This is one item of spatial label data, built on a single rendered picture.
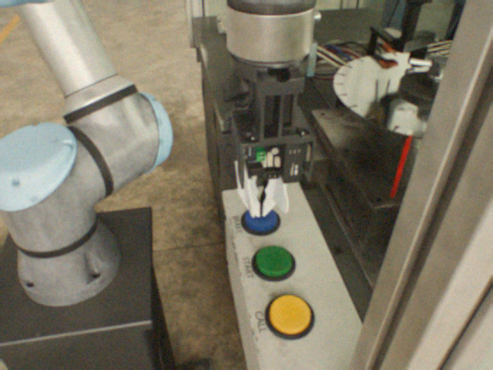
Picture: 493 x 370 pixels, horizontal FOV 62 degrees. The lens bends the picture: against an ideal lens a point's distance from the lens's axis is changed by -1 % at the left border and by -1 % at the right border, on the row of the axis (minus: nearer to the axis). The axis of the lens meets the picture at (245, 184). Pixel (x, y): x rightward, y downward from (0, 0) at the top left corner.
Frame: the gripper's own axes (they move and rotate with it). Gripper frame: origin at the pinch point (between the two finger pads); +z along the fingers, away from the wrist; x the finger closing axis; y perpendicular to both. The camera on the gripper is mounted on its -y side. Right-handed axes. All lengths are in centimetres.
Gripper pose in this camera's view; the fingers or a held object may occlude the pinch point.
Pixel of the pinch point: (259, 203)
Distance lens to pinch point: 51.2
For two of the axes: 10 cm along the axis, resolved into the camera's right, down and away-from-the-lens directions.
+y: 1.8, 6.2, -7.6
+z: 0.0, 7.8, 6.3
